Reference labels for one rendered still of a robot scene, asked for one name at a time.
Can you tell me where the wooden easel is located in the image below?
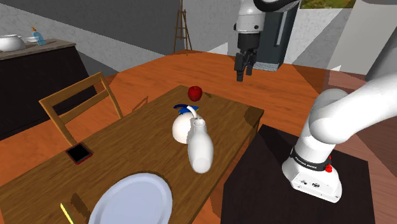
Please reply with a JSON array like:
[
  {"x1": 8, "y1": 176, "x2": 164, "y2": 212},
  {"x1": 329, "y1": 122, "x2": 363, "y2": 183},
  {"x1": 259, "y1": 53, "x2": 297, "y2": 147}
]
[{"x1": 172, "y1": 8, "x2": 193, "y2": 57}]

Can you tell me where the dark tall cabinet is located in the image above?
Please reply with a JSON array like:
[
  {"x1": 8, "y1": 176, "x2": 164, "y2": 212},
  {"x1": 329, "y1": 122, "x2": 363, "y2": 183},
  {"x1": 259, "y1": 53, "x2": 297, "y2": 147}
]
[{"x1": 227, "y1": 0, "x2": 299, "y2": 73}]

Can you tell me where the wall picture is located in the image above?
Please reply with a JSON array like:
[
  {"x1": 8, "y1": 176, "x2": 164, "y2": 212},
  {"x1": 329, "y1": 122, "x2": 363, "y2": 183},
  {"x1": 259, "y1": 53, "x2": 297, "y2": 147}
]
[{"x1": 299, "y1": 0, "x2": 358, "y2": 10}]

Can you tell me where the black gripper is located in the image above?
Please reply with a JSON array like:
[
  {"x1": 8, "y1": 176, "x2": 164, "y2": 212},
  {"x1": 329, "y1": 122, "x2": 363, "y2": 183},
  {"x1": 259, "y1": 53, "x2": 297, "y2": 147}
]
[{"x1": 234, "y1": 32, "x2": 261, "y2": 82}]

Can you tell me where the white bottle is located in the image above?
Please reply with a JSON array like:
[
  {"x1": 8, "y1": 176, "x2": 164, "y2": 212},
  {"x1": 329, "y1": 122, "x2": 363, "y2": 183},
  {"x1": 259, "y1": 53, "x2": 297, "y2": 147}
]
[{"x1": 186, "y1": 118, "x2": 215, "y2": 174}]

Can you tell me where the white round teapot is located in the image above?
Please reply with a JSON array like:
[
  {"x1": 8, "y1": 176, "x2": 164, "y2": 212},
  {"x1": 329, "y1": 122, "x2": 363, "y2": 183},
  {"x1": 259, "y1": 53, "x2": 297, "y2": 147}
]
[{"x1": 171, "y1": 105, "x2": 205, "y2": 145}]

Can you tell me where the red tablet with black screen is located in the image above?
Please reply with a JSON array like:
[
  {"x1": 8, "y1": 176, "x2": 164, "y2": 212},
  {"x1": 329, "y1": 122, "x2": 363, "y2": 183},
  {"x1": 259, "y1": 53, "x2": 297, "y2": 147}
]
[{"x1": 65, "y1": 141, "x2": 94, "y2": 165}]

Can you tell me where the wooden chair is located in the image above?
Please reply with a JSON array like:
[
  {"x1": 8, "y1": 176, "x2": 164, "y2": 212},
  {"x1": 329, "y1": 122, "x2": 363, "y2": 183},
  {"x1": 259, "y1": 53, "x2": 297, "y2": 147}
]
[{"x1": 38, "y1": 71, "x2": 125, "y2": 147}]

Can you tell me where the yellow pencil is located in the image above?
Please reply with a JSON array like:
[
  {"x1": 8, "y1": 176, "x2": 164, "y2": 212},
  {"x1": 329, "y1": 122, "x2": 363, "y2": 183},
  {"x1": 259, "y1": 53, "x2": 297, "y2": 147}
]
[{"x1": 59, "y1": 202, "x2": 76, "y2": 224}]

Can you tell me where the dark sideboard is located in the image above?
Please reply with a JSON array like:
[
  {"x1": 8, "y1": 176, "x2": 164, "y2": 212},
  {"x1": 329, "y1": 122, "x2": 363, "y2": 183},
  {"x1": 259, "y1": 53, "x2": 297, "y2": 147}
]
[{"x1": 0, "y1": 26, "x2": 97, "y2": 142}]

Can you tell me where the dark robot stand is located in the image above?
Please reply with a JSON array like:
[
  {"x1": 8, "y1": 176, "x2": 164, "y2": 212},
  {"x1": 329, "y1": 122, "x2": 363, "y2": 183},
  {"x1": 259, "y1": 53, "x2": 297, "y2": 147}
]
[{"x1": 220, "y1": 123, "x2": 377, "y2": 224}]

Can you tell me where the wooden table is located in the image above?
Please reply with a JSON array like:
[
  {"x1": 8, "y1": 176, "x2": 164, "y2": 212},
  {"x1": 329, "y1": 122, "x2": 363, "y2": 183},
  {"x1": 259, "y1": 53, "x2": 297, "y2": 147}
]
[{"x1": 0, "y1": 85, "x2": 265, "y2": 224}]

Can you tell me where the blue and yellow object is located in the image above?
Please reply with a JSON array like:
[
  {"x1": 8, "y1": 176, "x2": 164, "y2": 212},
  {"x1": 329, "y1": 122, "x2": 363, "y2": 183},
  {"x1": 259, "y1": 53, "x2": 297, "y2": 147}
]
[{"x1": 172, "y1": 104, "x2": 200, "y2": 115}]

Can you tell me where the white plate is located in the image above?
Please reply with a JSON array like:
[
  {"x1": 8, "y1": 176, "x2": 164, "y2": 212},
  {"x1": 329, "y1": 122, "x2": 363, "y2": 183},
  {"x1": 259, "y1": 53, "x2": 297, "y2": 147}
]
[{"x1": 88, "y1": 172, "x2": 174, "y2": 224}]

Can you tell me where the red apple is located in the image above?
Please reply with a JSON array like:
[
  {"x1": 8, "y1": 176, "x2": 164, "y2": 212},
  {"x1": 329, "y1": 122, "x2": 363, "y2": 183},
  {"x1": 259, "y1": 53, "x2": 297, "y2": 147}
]
[{"x1": 187, "y1": 85, "x2": 204, "y2": 102}]

